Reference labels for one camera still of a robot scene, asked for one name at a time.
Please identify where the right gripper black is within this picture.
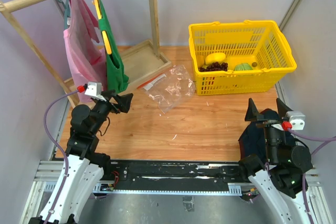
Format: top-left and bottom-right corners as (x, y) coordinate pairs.
(245, 97), (292, 162)

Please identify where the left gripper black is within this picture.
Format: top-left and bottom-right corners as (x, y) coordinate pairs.
(90, 90), (133, 134)

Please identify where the green cabbage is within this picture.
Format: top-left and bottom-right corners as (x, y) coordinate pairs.
(234, 63), (253, 71)

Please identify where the clear zip top bag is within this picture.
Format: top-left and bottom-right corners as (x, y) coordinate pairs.
(140, 65), (196, 114)

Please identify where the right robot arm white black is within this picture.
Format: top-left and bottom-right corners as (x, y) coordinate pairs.
(238, 99), (317, 223)

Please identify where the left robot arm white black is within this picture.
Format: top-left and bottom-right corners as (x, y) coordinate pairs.
(29, 91), (133, 223)

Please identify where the green shirt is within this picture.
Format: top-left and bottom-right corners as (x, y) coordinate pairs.
(98, 0), (129, 93)

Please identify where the dark navy cloth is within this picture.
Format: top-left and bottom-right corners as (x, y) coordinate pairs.
(238, 109), (296, 163)

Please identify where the wooden clothes rack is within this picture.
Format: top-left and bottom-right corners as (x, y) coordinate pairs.
(1, 0), (172, 94)

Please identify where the pink shirt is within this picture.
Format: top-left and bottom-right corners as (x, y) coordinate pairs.
(64, 0), (107, 90)

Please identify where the yellow hanger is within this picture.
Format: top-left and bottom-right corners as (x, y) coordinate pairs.
(92, 0), (112, 55)

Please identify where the dark red grapes bunch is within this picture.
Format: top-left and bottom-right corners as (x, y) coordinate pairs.
(199, 62), (228, 72)

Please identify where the yellow plastic basket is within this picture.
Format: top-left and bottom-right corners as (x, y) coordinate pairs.
(188, 20), (297, 96)

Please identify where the yellow mango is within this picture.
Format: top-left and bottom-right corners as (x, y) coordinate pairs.
(205, 52), (226, 65)

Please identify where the teal hanger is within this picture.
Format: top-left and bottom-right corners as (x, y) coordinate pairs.
(55, 0), (71, 30)

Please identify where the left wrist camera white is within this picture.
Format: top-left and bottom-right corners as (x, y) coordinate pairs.
(77, 82), (106, 101)

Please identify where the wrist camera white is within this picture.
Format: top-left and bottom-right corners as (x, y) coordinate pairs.
(77, 82), (106, 101)
(272, 111), (306, 131)

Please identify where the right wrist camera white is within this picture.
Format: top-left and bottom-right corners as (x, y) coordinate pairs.
(272, 111), (306, 131)

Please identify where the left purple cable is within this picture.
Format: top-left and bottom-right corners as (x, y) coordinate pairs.
(43, 90), (81, 219)

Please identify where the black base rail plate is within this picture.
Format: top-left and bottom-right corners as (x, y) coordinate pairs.
(81, 158), (271, 193)

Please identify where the aluminium frame rail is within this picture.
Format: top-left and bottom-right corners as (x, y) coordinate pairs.
(20, 161), (333, 223)

